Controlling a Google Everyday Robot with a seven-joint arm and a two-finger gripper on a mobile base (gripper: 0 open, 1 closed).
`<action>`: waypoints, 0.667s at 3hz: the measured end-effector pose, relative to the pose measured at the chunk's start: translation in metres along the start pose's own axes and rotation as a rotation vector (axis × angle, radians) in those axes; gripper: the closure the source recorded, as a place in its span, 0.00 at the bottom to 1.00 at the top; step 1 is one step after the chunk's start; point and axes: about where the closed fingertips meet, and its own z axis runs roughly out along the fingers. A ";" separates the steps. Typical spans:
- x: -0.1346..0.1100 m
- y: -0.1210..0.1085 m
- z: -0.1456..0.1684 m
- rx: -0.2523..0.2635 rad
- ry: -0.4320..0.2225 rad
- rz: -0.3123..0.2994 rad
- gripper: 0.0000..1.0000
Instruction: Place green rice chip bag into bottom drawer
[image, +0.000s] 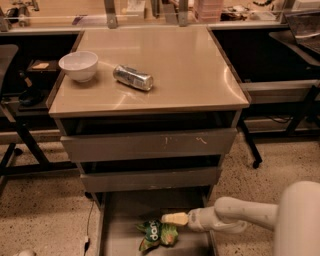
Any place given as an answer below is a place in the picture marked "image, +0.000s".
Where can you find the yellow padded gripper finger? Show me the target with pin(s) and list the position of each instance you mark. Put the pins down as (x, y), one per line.
(178, 219)

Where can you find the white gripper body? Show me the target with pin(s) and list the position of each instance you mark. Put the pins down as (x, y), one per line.
(196, 218)

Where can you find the green rice chip bag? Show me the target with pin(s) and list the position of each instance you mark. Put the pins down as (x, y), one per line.
(157, 233)

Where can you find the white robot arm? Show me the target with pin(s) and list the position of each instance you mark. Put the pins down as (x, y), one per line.
(295, 220)

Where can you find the grey middle drawer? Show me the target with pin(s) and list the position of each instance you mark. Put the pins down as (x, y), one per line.
(150, 179)

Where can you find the grey open bottom drawer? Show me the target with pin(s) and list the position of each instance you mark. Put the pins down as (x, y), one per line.
(122, 211)

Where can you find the grey top drawer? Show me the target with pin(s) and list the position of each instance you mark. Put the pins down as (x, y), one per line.
(148, 145)

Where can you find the grey drawer cabinet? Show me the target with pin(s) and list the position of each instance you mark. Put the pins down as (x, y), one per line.
(147, 109)

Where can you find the black table leg with caster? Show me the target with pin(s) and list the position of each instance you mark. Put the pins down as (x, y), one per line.
(255, 153)

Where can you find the silver drink can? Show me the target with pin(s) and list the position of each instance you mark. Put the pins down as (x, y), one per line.
(133, 78)

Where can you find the white ceramic bowl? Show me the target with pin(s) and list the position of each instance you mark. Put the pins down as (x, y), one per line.
(80, 66)

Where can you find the black laptop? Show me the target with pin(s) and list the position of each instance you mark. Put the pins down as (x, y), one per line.
(305, 28)

